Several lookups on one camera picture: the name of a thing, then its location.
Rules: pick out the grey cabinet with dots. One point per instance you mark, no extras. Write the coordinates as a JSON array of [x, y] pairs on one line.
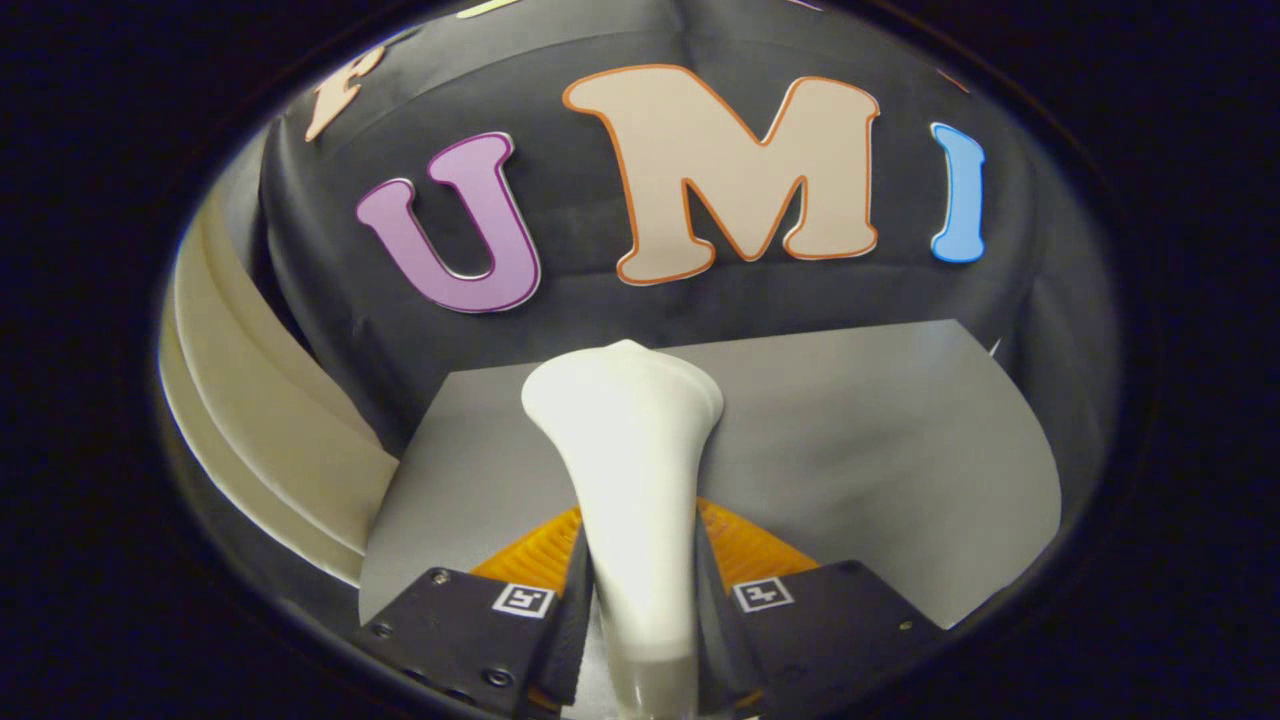
[[880, 460]]

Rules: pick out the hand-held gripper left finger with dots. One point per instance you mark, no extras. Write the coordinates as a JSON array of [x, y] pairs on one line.
[[460, 630]]

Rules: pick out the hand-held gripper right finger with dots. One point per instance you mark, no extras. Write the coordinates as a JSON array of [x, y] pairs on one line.
[[830, 630]]

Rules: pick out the cream button shirt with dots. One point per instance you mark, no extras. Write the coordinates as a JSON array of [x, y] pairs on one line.
[[270, 440]]

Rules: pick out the white garment steamer head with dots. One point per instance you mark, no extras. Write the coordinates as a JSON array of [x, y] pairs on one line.
[[635, 480]]

